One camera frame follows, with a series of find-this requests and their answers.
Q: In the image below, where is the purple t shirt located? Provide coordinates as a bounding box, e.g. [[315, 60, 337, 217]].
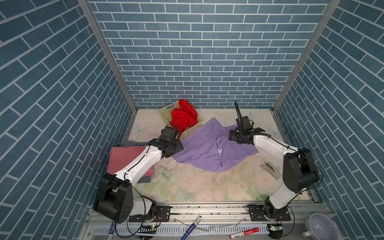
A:
[[173, 118, 259, 173]]

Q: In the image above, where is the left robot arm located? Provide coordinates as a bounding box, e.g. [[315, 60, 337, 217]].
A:
[[93, 126, 184, 224]]

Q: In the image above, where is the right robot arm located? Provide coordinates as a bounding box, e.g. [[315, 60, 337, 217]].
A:
[[229, 110, 321, 221]]

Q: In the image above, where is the pale green plastic basket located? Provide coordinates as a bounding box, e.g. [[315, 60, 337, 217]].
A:
[[159, 100, 202, 140]]

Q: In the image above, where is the red t shirt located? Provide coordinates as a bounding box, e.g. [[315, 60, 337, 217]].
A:
[[170, 100, 198, 133]]

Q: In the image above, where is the folded pink t shirt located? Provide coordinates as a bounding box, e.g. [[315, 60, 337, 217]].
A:
[[107, 146, 146, 175]]

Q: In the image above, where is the blue marker pen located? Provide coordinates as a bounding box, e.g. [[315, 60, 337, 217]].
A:
[[181, 216, 202, 240]]

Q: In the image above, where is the red marker pen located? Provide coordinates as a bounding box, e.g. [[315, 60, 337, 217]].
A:
[[230, 228, 260, 240]]

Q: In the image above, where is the blue pen at left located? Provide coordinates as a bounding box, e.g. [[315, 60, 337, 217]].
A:
[[107, 221, 116, 240]]

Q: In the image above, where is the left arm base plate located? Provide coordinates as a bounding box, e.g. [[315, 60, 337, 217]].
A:
[[128, 206, 171, 223]]

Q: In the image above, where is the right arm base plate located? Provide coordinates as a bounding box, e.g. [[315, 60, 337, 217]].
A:
[[246, 204, 291, 222]]

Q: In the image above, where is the aluminium mounting rail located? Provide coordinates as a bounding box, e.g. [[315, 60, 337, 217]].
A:
[[79, 201, 332, 240]]

